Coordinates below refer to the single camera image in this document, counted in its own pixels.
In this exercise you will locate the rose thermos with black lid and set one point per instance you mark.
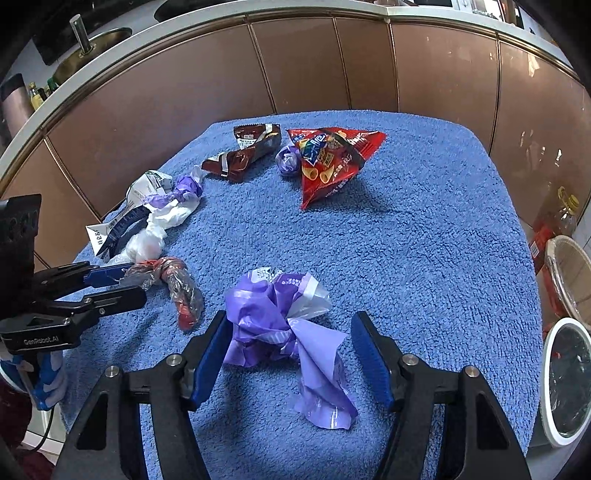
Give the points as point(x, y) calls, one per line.
point(16, 106)

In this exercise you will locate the white bin with black liner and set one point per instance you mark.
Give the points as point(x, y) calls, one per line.
point(568, 383)

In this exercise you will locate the large cooking oil bottle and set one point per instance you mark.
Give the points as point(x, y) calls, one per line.
point(561, 221)

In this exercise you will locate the brown foil wrapper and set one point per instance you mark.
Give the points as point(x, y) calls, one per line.
point(240, 159)

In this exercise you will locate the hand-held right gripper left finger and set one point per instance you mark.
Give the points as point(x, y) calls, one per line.
point(210, 364)

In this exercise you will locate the white green flattened carton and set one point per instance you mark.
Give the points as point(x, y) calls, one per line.
point(150, 184)

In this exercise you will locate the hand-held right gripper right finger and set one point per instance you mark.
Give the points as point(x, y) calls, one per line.
point(369, 364)

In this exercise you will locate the white plastic bag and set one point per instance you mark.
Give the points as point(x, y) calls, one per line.
point(157, 221)

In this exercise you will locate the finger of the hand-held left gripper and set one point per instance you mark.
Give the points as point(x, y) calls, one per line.
point(120, 297)
point(104, 275)

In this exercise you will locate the clear red plastic wrapper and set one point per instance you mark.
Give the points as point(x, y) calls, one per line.
point(184, 295)

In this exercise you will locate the purple plastic bag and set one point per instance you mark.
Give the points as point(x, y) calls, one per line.
point(268, 318)

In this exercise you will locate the red snack bag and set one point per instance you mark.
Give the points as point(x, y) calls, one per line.
point(332, 175)

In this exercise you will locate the small purple wrapper ball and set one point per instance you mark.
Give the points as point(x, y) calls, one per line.
point(287, 161)

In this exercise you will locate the wooden bucket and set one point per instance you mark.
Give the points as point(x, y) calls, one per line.
point(568, 272)

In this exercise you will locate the dark blue white wrapper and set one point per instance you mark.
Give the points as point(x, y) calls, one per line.
point(117, 228)

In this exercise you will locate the person's left hand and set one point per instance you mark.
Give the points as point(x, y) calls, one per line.
point(46, 378)

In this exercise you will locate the crumpled purple white wrapper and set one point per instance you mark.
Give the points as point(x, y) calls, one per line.
point(187, 187)

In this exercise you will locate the yellow capped oil bottle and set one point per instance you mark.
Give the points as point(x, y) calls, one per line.
point(35, 97)

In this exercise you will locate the white kitchen countertop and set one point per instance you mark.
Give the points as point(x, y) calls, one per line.
point(152, 39)

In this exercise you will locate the blue terry towel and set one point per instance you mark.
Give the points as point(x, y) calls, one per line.
point(415, 277)

